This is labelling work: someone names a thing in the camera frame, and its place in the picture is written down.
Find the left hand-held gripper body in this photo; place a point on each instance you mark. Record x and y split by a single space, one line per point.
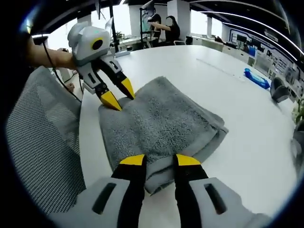
85 45

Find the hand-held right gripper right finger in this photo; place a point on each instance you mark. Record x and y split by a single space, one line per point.
202 204

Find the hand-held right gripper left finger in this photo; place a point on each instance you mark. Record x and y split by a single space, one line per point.
95 204

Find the grey towel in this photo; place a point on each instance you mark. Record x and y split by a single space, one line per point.
161 123

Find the computer monitor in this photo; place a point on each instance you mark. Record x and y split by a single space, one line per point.
109 27

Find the black tripod stand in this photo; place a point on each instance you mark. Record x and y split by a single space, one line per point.
141 28

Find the grey mesh office chair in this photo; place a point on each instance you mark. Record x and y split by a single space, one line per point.
40 142

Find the white cabinet row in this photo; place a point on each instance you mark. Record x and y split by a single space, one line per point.
213 44

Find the green potted plant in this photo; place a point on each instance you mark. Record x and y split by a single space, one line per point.
300 114

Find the blue wet wipes packet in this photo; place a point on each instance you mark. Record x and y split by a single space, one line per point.
257 79

